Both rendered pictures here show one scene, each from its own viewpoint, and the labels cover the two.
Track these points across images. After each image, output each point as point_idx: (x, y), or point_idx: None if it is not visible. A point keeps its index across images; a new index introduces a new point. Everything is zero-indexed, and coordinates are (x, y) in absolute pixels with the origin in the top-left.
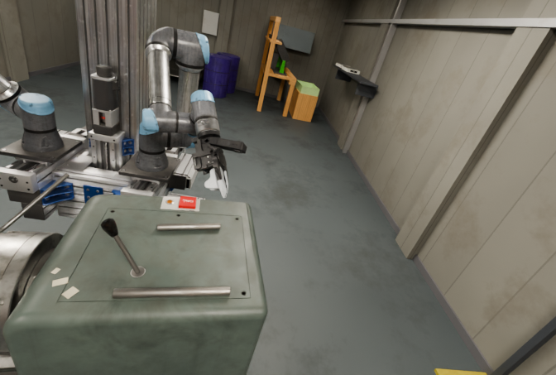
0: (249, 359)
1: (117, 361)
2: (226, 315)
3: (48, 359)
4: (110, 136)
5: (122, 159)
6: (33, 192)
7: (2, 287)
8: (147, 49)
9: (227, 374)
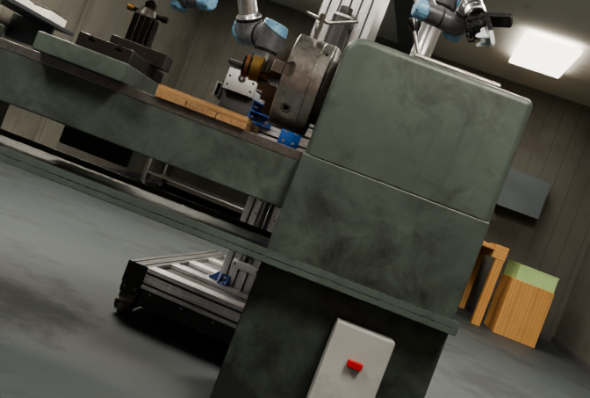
0: (505, 170)
1: (400, 112)
2: (499, 90)
3: (358, 85)
4: None
5: None
6: (252, 96)
7: (327, 48)
8: None
9: (480, 184)
